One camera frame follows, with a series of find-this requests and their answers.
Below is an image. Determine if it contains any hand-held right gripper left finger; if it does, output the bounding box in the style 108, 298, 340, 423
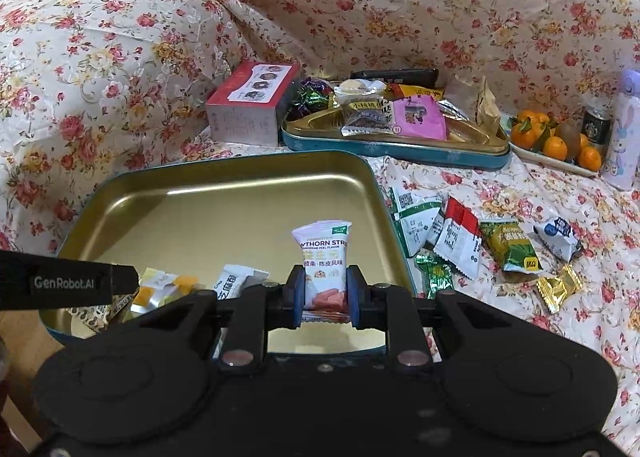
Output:
115, 264, 307, 370

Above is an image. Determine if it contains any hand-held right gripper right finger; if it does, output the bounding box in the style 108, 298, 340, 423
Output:
346, 264, 521, 370

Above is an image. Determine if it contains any white and orange snack packet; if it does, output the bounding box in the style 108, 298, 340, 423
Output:
291, 219, 353, 325

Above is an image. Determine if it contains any brown patterned snack packet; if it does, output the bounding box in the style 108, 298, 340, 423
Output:
75, 302, 136, 335

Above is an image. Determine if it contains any white packet with blue print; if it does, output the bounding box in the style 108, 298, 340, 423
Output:
214, 263, 271, 300

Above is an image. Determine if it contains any green and white snack packet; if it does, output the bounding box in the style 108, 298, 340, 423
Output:
394, 207, 443, 259
390, 185, 446, 218

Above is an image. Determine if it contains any yellow and white snack packet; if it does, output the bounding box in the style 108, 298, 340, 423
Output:
131, 267, 198, 320

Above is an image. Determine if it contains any teal tin tray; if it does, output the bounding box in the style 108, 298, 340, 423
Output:
40, 149, 416, 353

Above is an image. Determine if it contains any gold foil candy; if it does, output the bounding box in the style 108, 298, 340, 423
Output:
536, 264, 583, 315

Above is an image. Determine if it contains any dark blue and white packet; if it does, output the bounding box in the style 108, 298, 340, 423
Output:
532, 216, 584, 263

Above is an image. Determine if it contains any shiny green foil packet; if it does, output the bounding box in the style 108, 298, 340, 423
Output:
414, 253, 455, 300

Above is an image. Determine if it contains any red and white snack packet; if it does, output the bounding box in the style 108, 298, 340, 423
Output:
432, 197, 483, 280
426, 209, 448, 248

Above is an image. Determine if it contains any teal tin with compartments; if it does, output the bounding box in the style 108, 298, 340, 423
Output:
281, 107, 512, 172

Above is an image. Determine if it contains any olive green snack packet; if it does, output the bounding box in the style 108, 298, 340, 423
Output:
479, 221, 544, 274

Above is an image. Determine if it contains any red and white carton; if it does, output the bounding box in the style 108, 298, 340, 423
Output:
205, 62, 301, 146

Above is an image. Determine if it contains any clear packet of dark fruit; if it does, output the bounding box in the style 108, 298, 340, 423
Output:
341, 101, 396, 138

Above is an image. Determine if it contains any pink snack packet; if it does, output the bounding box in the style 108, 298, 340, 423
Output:
392, 96, 447, 141

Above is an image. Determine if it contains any purple and green foil candy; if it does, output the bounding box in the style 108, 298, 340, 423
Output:
290, 78, 335, 120

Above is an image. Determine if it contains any clear packet of white candy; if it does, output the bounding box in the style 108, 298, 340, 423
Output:
332, 78, 386, 105

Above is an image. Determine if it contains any red and yellow snack packet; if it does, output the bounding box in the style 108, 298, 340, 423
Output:
387, 83, 446, 102

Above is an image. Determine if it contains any black rectangular case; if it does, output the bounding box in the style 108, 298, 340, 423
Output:
349, 68, 441, 88

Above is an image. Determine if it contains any clear brownish plastic packet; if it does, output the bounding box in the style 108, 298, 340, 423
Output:
440, 74, 481, 122

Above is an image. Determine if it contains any brown paper bag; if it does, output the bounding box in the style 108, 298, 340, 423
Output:
472, 77, 501, 126

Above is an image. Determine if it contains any white fruit plate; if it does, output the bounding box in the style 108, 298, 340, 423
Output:
500, 114, 601, 178

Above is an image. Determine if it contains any plate of oranges and kiwi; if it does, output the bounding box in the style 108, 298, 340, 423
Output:
509, 109, 603, 172

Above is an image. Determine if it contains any brown kiwi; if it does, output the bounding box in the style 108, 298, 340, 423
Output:
557, 121, 583, 160

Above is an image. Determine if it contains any dark coffee can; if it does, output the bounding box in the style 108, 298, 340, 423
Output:
581, 107, 613, 158

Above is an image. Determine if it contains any purple rabbit print bottle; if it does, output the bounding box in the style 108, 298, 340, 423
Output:
600, 69, 640, 190

